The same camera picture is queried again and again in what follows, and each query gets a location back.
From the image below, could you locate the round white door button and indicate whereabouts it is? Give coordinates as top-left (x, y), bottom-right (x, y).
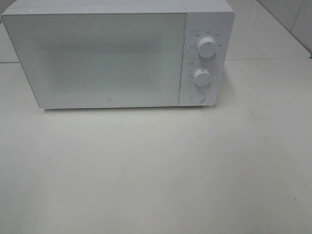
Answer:
top-left (191, 91), bottom-right (206, 103)

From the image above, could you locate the white microwave knob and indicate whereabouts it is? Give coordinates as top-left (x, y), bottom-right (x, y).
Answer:
top-left (194, 69), bottom-right (212, 87)
top-left (197, 36), bottom-right (217, 59)

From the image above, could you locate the white microwave oven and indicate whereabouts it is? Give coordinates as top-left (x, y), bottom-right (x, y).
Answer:
top-left (1, 0), bottom-right (235, 108)

